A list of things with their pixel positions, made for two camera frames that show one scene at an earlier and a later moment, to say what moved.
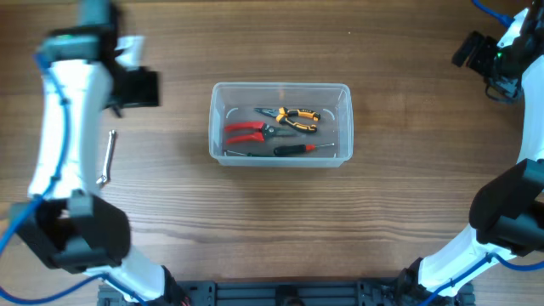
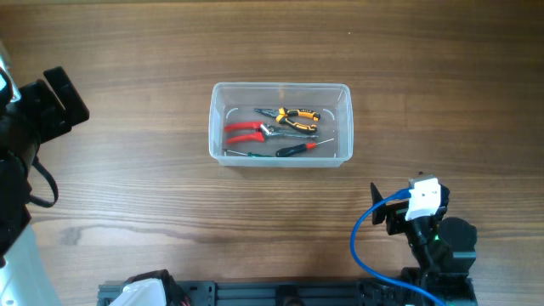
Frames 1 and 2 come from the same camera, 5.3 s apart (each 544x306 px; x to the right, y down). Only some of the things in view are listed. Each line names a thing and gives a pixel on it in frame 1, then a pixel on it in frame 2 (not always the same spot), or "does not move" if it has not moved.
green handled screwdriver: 248,154 does not move
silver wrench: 106,168 → 270,129
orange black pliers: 282,113 does not move
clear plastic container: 280,124 does not move
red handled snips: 259,132 does not move
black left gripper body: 140,87 → 35,118
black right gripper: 510,87 → 396,216
